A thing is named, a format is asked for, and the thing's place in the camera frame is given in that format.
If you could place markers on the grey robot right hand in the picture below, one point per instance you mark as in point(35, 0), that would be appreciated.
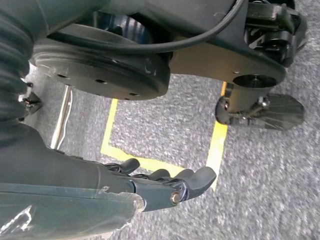
point(62, 179)

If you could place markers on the black floor equipment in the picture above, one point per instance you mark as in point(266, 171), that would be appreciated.
point(31, 101)

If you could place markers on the yellow floor tape square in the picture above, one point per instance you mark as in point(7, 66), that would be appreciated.
point(217, 145)

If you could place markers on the black robot right foot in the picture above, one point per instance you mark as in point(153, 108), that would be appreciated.
point(282, 114)

